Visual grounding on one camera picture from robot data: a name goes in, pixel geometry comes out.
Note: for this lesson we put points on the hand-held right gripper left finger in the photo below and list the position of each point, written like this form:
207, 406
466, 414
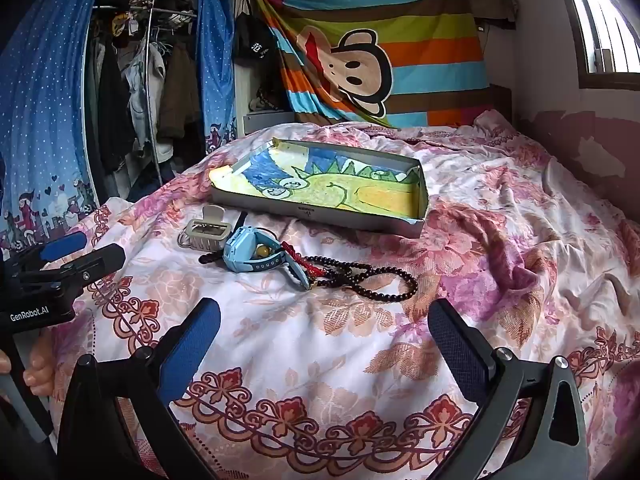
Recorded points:
192, 342

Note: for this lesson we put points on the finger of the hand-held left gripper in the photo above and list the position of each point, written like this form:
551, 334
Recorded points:
62, 246
100, 260

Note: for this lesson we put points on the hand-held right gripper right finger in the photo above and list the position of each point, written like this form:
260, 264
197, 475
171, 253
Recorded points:
455, 347

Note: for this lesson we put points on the blue wrist watch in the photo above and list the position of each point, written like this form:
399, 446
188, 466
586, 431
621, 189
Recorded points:
240, 256

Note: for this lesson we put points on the beige hair claw clip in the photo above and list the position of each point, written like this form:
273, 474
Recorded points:
207, 232

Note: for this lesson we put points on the grey shallow cardboard box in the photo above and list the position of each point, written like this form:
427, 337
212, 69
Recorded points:
325, 216

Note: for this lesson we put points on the person's left hand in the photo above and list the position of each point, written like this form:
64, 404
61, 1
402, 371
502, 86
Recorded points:
40, 367

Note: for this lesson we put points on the pink floral bedsheet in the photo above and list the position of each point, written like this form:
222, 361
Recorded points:
325, 360

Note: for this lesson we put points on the wide blue dotted curtain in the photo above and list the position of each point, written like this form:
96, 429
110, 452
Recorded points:
40, 110

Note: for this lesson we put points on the black hanging garment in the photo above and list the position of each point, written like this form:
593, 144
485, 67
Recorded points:
112, 100

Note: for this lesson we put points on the pale denim hanging garment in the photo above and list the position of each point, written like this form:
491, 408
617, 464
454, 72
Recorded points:
145, 85

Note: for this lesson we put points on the brown hanging garment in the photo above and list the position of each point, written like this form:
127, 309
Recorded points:
177, 95

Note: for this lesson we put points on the crayon dinosaur drawing paper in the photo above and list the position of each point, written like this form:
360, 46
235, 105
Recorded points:
350, 195

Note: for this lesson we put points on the narrow blue dotted curtain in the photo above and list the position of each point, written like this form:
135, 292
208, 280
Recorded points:
215, 60

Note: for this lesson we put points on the dark wooden headboard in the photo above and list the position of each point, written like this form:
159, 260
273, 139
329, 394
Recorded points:
500, 102

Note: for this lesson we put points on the striped monkey print blanket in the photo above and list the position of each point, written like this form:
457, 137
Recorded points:
425, 60

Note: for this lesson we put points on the barred window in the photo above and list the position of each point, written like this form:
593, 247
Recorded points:
605, 20

